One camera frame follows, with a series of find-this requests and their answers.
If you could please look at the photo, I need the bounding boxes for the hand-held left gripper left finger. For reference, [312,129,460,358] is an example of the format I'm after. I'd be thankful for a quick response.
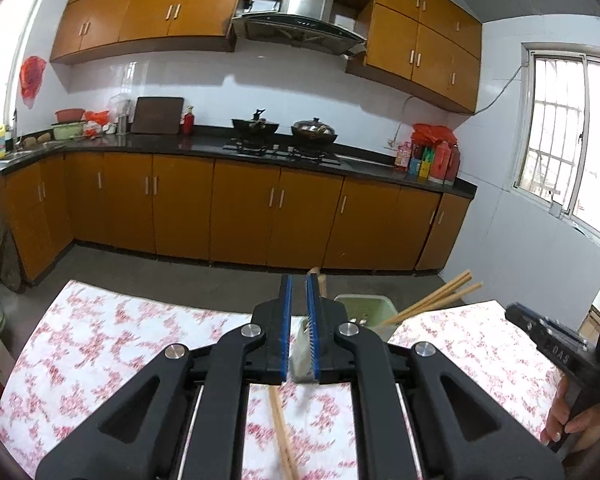
[35,274,295,480]

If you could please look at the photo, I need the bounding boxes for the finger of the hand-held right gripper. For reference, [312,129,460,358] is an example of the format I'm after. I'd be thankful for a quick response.
[505,302,589,350]

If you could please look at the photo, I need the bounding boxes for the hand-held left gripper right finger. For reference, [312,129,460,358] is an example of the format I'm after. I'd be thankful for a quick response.
[305,275,566,480]

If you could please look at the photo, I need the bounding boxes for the green perforated utensil holder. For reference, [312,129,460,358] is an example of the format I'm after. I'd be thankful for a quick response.
[334,294,399,342]

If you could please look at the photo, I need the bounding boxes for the bamboo chopstick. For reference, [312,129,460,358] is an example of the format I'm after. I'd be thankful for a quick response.
[380,270,473,327]
[384,276,477,328]
[269,267,327,480]
[387,282,484,330]

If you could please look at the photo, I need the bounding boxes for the person's right hand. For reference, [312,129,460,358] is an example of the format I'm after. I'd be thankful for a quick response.
[542,377,600,454]

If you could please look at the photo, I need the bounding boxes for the orange base cabinet unit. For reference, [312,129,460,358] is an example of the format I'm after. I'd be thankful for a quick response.
[2,152,473,282]

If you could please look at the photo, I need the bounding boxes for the dark red bottle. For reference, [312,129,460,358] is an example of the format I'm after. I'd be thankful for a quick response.
[445,144,462,186]

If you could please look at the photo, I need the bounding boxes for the pink floral tablecloth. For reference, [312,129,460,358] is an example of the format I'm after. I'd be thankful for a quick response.
[0,280,576,480]

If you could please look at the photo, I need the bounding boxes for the black gas stove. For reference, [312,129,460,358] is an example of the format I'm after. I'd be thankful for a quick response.
[223,142,342,166]

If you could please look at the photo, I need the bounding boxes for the large red bottle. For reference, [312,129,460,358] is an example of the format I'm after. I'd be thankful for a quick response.
[429,141,452,184]

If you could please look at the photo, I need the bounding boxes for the barred window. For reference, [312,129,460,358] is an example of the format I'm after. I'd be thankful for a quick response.
[512,42,600,256]

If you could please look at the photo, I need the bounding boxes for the black pot with lid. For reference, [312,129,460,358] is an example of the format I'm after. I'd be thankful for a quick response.
[291,117,339,146]

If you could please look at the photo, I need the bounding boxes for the black kitchen countertop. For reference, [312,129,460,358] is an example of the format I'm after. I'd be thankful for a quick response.
[0,125,478,199]

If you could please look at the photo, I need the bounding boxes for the black wok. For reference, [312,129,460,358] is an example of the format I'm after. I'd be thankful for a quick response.
[231,108,281,141]

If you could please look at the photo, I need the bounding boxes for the red bags over condiments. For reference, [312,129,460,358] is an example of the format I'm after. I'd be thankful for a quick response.
[412,123,456,147]

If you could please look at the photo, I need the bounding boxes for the dark cutting board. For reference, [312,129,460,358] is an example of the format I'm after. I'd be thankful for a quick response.
[131,96,185,135]

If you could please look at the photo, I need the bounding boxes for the red and white bags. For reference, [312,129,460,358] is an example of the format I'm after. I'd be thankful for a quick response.
[82,111,112,137]

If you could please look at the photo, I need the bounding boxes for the white plastic bag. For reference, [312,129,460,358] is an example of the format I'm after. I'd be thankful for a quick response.
[107,94,131,121]

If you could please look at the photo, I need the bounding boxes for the grey sack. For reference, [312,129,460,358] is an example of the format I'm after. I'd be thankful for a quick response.
[0,212,23,293]

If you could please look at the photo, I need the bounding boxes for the green basin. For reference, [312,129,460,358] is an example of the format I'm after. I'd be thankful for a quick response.
[51,120,87,141]

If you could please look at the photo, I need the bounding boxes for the sliding window by sink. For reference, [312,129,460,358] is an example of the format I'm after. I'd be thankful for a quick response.
[0,0,48,131]

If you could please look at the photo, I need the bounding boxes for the white wall cable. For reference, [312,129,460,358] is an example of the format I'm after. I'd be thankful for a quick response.
[472,64,526,115]

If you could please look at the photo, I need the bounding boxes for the orange wall cabinet unit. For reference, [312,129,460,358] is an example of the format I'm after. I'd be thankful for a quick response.
[50,0,482,115]

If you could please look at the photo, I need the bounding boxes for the red plastic bag on wall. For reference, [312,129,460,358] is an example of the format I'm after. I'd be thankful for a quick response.
[19,56,47,108]

